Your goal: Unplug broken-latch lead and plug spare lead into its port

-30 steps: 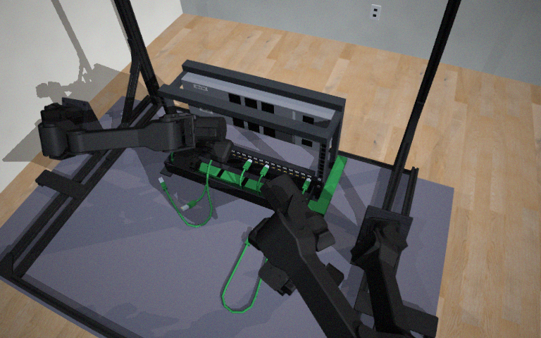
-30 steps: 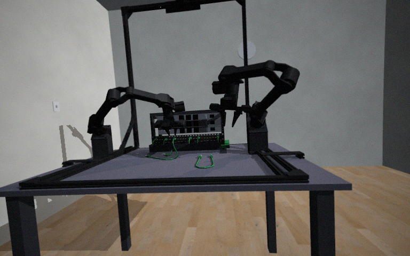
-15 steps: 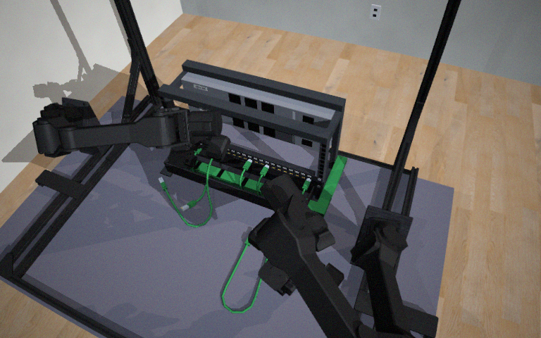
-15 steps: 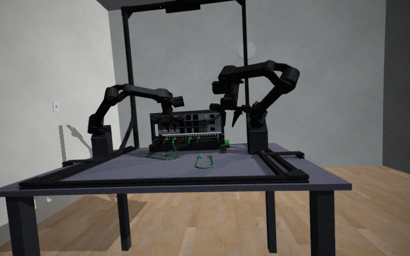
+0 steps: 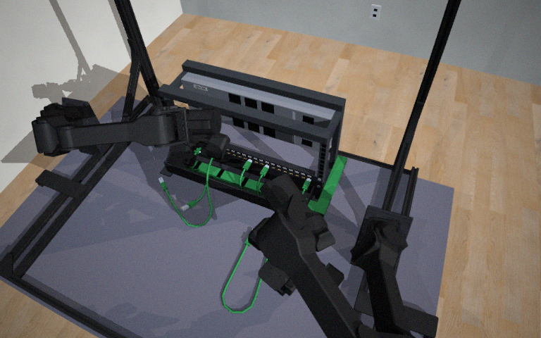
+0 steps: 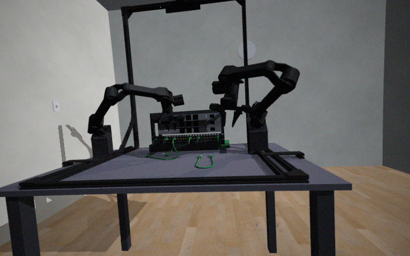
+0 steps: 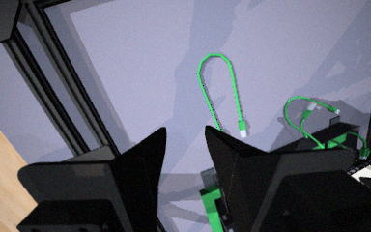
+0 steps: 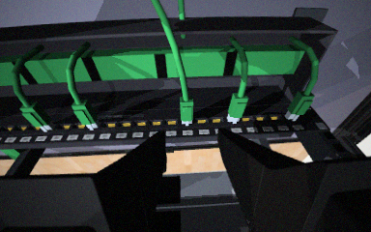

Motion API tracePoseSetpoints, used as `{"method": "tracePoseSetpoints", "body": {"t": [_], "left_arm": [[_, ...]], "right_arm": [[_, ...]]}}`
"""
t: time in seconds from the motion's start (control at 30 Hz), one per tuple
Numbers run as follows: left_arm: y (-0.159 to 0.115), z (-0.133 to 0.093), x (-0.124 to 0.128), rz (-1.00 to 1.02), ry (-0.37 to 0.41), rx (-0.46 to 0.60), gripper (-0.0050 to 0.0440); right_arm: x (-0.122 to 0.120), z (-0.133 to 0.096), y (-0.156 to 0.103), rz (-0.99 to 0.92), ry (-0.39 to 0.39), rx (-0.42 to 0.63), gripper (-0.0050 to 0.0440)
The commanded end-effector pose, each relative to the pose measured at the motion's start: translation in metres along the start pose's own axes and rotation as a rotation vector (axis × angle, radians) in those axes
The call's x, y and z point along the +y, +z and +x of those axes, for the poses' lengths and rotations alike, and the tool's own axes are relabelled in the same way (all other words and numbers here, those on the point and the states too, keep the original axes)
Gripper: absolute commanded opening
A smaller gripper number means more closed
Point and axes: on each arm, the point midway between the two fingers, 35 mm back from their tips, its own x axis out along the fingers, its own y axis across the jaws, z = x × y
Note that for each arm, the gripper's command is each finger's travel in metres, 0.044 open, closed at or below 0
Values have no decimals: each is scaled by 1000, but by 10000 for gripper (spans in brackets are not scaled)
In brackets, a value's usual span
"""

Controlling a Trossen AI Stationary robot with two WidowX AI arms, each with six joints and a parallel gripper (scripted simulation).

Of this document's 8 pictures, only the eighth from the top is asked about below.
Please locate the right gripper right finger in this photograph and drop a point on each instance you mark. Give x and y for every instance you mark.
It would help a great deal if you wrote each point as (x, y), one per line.
(281, 194)

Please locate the green network cable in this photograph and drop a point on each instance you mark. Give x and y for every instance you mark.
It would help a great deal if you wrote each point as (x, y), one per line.
(303, 99)
(182, 13)
(82, 108)
(239, 100)
(32, 111)
(186, 102)

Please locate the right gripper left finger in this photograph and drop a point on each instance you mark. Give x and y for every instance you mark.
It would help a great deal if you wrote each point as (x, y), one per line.
(121, 198)

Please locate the black metal rack frame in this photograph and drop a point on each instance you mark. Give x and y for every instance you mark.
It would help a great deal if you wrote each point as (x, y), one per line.
(187, 202)

